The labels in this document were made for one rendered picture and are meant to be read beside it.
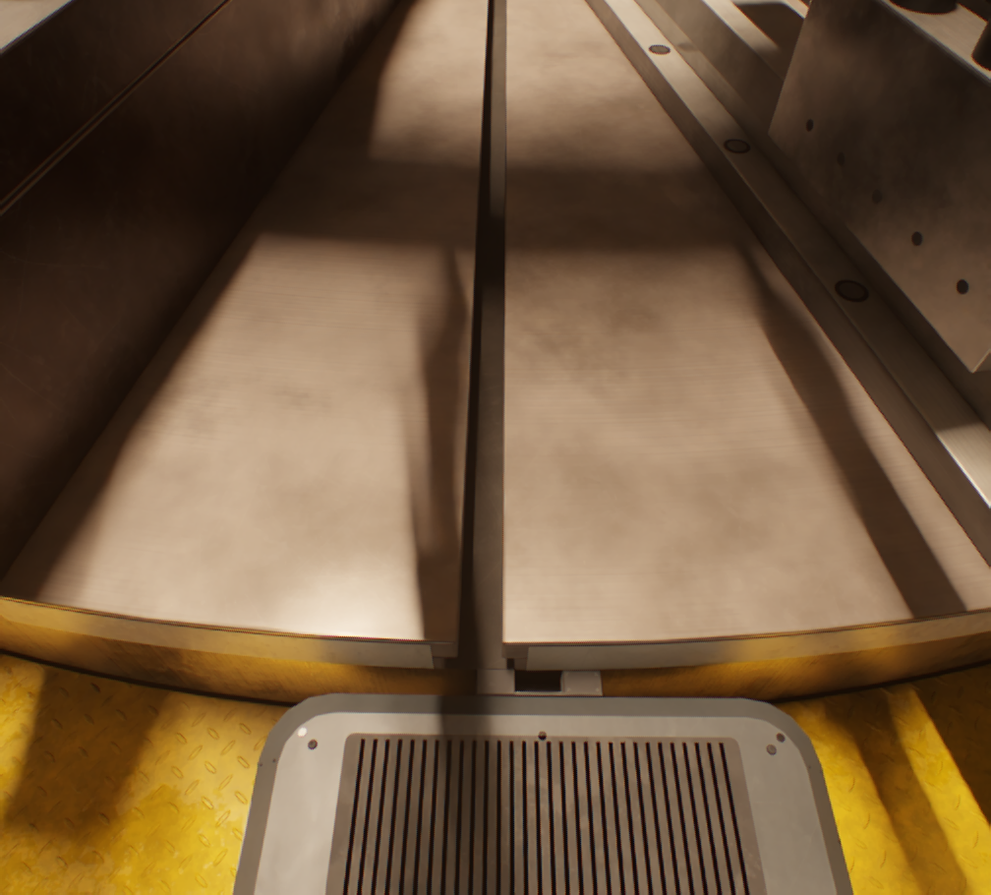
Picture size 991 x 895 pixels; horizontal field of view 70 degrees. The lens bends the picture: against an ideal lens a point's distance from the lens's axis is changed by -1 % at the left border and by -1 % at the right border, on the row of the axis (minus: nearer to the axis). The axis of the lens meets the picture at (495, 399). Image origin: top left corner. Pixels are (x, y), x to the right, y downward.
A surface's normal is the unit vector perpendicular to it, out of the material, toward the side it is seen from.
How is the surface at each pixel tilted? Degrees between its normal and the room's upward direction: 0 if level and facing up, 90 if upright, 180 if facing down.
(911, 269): 90
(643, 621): 0
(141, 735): 0
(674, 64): 0
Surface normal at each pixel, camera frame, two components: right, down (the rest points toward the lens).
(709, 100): 0.01, -0.65
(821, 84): -0.98, 0.15
